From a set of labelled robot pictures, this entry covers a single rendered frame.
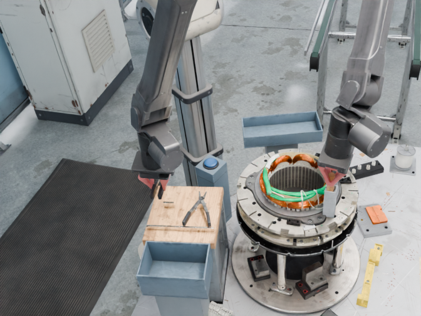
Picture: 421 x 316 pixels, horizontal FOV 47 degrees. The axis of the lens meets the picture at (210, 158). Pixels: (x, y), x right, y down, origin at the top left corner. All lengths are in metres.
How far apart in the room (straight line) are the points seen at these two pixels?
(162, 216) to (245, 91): 2.42
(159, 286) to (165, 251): 0.10
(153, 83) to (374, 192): 1.04
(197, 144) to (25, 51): 2.02
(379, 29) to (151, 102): 0.47
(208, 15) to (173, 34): 0.56
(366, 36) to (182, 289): 0.71
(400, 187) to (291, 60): 2.36
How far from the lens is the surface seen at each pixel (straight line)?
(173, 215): 1.31
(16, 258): 2.86
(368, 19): 1.04
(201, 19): 1.40
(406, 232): 1.67
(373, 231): 1.63
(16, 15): 3.33
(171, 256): 1.30
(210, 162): 1.47
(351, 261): 1.54
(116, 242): 2.70
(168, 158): 1.03
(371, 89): 1.03
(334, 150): 1.07
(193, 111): 1.56
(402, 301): 1.51
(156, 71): 0.93
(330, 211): 1.23
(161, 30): 0.87
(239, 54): 4.11
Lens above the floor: 2.03
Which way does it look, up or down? 41 degrees down
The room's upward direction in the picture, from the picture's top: 8 degrees counter-clockwise
